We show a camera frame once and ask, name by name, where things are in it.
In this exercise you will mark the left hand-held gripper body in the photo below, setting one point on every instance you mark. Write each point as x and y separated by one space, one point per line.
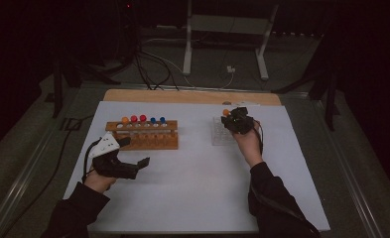
103 147

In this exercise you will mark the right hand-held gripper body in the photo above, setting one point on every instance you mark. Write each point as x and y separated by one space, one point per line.
243 124

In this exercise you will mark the orange cap test tube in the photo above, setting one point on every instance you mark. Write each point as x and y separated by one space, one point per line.
226 112
125 119

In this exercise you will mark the clear acrylic test tube rack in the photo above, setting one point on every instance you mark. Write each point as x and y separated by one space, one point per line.
219 137

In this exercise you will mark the wooden test tube rack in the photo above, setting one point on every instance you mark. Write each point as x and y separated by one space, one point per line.
149 142

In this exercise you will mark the red cap test tube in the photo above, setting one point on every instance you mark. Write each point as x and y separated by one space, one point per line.
143 117
134 118

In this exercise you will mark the person's right hand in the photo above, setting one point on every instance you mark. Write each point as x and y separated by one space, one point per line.
250 148

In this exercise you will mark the person's left hand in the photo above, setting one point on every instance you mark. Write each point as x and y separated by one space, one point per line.
98 183

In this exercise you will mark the white plug adapter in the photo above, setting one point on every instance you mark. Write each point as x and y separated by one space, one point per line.
231 69

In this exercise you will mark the white table sheet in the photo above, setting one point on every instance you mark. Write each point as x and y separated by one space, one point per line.
195 185

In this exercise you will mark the black floor stand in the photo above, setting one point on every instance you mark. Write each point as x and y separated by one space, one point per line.
57 92
330 105

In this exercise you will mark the white metal stand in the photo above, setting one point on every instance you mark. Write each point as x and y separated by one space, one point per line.
187 49

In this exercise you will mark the dark power strip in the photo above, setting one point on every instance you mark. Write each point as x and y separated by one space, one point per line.
295 33

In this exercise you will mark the black device with red light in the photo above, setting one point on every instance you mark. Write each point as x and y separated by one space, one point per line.
128 20

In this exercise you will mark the metal floor rail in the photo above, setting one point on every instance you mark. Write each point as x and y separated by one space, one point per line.
354 178
17 188

